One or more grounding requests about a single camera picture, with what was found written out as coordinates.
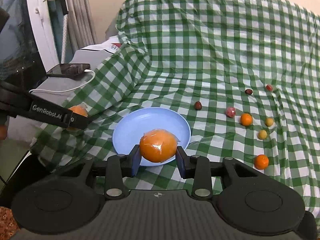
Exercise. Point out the grey sofa armrest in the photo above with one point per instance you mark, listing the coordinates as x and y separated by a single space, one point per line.
54 89

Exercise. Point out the white door frame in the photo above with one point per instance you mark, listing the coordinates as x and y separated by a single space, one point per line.
43 33

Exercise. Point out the red fruit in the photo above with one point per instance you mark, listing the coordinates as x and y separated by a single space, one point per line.
269 87

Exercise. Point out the yellow-green small fruit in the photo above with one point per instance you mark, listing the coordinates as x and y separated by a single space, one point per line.
262 134

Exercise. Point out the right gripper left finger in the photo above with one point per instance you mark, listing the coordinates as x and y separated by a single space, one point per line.
118 167

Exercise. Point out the grey curtain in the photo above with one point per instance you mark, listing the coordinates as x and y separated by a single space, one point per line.
81 28

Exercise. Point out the small orange mandarin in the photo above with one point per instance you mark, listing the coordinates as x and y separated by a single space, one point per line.
246 119

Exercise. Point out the pink lychee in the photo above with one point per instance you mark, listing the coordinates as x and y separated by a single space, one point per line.
231 112

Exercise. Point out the dark red date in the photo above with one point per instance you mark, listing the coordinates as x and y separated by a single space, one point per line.
249 91

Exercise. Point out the black smartphone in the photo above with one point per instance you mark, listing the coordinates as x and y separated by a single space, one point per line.
69 70

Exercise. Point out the green checkered tablecloth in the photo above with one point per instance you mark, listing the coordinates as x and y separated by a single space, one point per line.
177 52

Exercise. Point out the white printed cushion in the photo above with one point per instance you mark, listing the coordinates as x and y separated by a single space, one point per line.
111 45

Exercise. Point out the light blue plate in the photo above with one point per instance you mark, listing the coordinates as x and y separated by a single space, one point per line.
132 127

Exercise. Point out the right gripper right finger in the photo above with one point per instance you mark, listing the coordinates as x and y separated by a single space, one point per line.
198 169

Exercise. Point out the large orange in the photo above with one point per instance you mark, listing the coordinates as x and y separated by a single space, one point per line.
158 145

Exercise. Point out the patterned orange rug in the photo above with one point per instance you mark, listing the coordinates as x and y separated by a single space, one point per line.
8 225

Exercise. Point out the yellow small fruit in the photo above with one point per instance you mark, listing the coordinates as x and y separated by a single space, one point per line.
269 122

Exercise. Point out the dark red jujube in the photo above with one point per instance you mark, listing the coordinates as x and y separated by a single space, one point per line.
198 106

